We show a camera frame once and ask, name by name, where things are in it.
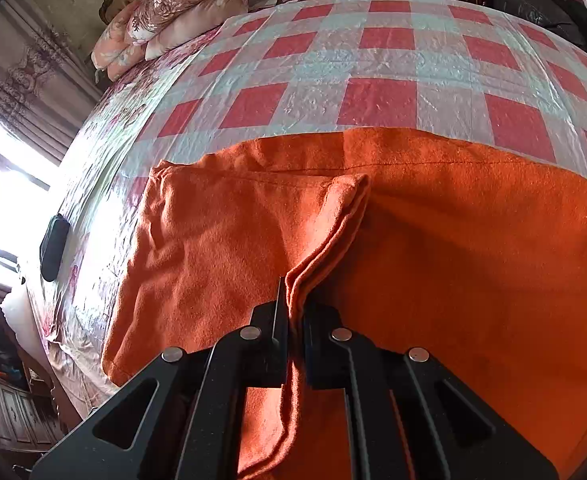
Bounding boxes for red white checkered plastic sheet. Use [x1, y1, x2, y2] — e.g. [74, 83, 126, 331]
[118, 0, 587, 179]

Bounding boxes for orange pants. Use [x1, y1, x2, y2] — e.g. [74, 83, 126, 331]
[102, 128, 587, 478]

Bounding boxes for patterned beige curtain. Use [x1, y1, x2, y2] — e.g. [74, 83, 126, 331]
[0, 0, 101, 165]

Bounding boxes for white wooden cabinet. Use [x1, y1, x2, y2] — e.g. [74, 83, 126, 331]
[0, 379, 66, 453]

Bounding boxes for floral pink folded quilt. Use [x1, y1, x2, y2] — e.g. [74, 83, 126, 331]
[92, 0, 249, 81]

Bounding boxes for black remote on bed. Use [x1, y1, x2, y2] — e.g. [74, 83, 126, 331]
[39, 214, 70, 282]

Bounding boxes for floral pink bedsheet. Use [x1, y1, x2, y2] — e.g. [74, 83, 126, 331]
[19, 27, 222, 426]

